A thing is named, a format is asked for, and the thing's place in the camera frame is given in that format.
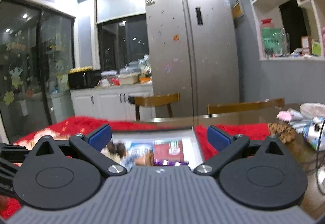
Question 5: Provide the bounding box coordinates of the glass sliding door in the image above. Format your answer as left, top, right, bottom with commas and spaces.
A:
1, 0, 75, 143

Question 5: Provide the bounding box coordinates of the wooden chair right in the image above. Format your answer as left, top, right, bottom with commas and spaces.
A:
207, 98, 285, 115

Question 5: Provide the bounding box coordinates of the pink white cloth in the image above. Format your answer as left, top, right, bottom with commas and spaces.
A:
276, 109, 305, 125

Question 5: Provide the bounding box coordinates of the black cable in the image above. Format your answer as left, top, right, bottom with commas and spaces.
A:
303, 122, 325, 196

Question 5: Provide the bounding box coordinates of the black shallow cardboard box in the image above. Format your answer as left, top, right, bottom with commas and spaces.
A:
101, 127, 204, 171

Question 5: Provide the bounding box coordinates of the blue crochet scrunchie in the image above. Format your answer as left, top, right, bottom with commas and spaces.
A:
120, 155, 139, 172

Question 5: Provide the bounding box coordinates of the white wall shelf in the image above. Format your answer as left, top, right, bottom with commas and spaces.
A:
249, 0, 324, 61

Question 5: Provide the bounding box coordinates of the red teddy bear blanket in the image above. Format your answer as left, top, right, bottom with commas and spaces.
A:
0, 116, 271, 221

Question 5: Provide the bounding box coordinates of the white kitchen cabinet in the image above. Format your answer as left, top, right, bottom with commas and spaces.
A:
70, 83, 154, 121

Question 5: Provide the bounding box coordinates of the white bowl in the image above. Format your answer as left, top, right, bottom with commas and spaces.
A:
300, 102, 325, 118

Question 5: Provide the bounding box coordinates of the cream plastic basin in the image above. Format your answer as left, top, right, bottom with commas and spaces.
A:
117, 73, 139, 85

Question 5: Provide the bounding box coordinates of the purple foil snack bar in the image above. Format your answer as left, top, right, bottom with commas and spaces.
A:
154, 159, 188, 167

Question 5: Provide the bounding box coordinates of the black microwave oven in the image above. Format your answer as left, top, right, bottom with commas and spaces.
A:
68, 70, 101, 89

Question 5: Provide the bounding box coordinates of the wooden chair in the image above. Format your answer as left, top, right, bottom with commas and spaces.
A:
128, 93, 180, 121
207, 98, 285, 115

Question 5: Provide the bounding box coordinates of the brown paper pyramid packet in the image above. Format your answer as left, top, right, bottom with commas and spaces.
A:
134, 150, 154, 166

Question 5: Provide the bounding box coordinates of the wooden chair left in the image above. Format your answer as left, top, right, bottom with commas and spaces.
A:
128, 93, 180, 121

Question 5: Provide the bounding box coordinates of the brown woven coaster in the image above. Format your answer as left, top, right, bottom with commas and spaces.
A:
267, 123, 296, 144

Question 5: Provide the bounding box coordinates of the silver double door refrigerator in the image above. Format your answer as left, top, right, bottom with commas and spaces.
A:
145, 0, 240, 117

